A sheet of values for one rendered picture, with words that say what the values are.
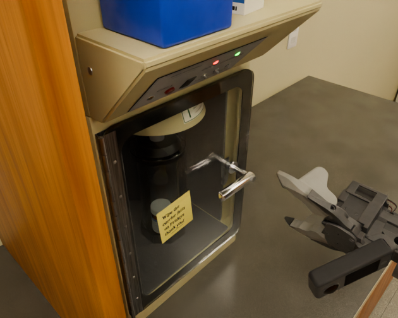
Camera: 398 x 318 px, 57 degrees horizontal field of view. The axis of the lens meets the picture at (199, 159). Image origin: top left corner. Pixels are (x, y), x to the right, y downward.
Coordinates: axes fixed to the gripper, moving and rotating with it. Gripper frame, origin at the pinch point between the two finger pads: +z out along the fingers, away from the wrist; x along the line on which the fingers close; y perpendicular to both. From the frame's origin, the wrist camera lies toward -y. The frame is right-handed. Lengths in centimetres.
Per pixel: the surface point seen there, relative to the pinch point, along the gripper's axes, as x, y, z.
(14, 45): 39.6, -16.8, 9.3
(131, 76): 33.0, -10.8, 5.2
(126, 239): 5.0, -20.4, 13.5
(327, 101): -62, 77, 35
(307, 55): -61, 99, 58
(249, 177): -3.0, 2.5, 8.3
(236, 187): -1.6, -1.0, 8.4
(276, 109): -54, 58, 46
